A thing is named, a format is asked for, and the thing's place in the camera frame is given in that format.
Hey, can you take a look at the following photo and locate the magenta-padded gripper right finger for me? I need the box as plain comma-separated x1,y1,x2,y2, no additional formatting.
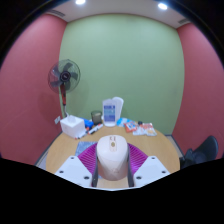
127,142,172,188

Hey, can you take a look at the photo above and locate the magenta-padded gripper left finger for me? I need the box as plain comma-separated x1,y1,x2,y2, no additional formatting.
53,141,100,188

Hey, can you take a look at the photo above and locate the cream pink computer mouse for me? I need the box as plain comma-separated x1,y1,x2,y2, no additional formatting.
95,134,131,182

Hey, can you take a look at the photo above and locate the blue patterned mouse pad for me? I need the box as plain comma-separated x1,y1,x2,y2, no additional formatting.
74,140,99,157

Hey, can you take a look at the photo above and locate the red capped whiteboard marker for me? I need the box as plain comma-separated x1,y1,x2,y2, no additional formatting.
75,128,95,140

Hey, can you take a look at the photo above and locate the white orange snack packet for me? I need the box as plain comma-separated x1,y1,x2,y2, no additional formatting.
132,122,158,137

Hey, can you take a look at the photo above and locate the white tissue box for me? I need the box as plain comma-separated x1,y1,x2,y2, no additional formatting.
59,113,86,139

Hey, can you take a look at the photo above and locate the black capped whiteboard marker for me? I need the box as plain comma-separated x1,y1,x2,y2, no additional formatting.
87,122,105,136

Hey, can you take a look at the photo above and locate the blue whiteboard eraser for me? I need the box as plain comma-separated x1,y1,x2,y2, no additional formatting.
82,118,95,130

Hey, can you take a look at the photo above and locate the black office chair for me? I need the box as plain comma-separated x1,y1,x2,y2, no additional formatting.
179,135,220,170

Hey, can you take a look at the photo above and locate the light blue snack packet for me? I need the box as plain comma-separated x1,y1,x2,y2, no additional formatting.
116,117,130,128

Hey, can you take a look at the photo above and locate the dark mesh pen cup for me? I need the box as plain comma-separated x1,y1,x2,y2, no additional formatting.
90,110,103,126

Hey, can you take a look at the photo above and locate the white blue sign stand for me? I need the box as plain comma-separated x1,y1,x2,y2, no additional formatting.
101,96,125,128

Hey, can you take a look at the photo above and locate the red black standing fan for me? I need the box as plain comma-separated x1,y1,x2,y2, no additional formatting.
47,58,82,118

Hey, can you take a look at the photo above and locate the round ceiling light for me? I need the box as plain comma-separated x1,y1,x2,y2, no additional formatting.
157,2,169,11

